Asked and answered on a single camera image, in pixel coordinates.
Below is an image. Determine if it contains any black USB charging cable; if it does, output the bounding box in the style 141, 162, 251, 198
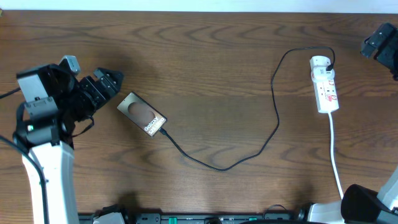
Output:
159, 46, 336, 172

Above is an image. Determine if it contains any white power strip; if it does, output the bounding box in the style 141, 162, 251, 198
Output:
311, 67, 339, 114

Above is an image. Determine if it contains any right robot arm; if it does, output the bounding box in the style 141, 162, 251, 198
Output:
298, 22, 397, 223

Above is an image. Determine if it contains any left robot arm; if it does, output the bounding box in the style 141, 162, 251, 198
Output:
12, 64, 124, 223

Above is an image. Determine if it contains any white USB charger plug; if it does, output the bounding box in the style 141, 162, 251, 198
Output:
310, 55, 333, 71

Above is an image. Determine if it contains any black left camera cable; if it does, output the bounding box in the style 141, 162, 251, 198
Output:
0, 86, 50, 224

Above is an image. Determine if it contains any white power strip cord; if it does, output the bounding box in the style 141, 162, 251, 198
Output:
327, 112, 345, 200

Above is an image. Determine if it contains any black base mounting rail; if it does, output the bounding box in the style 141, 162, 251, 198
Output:
78, 205, 309, 224

